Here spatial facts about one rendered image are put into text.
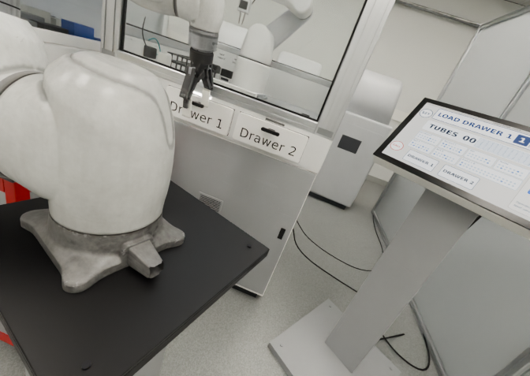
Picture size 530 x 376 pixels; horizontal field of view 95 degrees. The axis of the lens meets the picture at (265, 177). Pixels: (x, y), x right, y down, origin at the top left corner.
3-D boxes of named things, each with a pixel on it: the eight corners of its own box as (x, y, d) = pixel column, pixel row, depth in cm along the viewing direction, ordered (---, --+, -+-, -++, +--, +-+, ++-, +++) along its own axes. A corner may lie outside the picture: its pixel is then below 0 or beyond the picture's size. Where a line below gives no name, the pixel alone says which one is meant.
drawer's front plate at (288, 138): (298, 163, 97) (308, 137, 93) (232, 138, 99) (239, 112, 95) (298, 161, 99) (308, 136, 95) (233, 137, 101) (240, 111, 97)
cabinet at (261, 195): (261, 307, 129) (320, 175, 98) (91, 233, 137) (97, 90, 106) (284, 218, 217) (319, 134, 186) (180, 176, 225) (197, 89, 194)
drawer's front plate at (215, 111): (225, 135, 100) (233, 109, 95) (162, 112, 102) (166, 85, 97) (227, 135, 101) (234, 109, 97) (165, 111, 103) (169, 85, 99)
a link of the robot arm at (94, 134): (139, 249, 33) (163, 83, 25) (-9, 215, 31) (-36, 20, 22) (177, 194, 48) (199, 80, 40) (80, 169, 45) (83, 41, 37)
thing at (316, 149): (318, 173, 99) (332, 141, 93) (98, 90, 106) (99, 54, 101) (318, 134, 186) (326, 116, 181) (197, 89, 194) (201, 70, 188)
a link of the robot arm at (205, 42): (223, 33, 78) (221, 53, 82) (198, 24, 79) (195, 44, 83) (210, 34, 71) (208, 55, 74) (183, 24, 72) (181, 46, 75)
